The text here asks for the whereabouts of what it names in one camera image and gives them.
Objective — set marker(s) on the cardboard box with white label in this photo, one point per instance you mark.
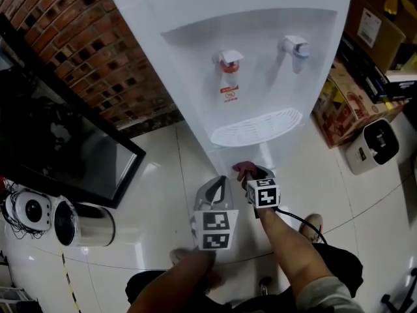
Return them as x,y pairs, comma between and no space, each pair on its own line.
374,34

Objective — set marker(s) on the person's left forearm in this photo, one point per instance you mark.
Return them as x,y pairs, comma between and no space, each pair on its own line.
172,285

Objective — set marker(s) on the person's shoe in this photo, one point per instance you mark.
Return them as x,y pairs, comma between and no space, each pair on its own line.
180,255
312,227

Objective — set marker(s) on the small white appliance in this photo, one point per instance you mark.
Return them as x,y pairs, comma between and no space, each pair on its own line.
371,148

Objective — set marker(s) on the white round device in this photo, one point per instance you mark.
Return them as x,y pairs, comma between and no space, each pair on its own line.
31,210

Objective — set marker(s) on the black framed glass door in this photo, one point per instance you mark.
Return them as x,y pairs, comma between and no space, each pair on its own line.
65,142

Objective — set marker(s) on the red printed carton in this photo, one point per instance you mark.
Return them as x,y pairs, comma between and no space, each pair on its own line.
345,116

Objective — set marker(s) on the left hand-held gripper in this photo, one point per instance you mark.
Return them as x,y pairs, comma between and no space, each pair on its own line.
216,230

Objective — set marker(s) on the black flat box white lid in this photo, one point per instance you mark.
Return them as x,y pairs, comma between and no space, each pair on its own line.
402,83

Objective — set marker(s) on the person's right shoe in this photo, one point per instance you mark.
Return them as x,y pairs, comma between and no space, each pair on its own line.
312,227

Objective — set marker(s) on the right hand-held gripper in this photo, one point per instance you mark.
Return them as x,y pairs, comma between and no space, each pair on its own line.
265,196

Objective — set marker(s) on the black chair caster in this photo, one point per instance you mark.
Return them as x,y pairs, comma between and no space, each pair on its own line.
265,284

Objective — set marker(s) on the person's black shorts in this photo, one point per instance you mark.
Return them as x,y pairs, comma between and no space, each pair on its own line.
339,266

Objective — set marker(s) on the yellow black striped tape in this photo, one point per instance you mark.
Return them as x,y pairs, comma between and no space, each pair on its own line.
70,282

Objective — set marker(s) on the person's right forearm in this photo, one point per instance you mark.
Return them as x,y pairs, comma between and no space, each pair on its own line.
293,253

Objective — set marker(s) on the steel trash can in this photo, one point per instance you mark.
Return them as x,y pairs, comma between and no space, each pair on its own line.
88,227

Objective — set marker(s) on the brown wiping cloth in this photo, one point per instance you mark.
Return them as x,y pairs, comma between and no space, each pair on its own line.
242,168

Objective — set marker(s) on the white water dispenser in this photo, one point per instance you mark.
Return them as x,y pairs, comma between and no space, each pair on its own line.
228,11

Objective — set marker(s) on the black printed carton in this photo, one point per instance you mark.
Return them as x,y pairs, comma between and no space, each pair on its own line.
361,70

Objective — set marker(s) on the black office chair base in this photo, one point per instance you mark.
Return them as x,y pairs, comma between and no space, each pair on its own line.
404,292

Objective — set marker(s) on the person's grey shirt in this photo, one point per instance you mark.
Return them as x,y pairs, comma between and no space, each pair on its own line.
329,297

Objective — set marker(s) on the person's left shoe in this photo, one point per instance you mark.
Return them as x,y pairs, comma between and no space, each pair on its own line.
180,255

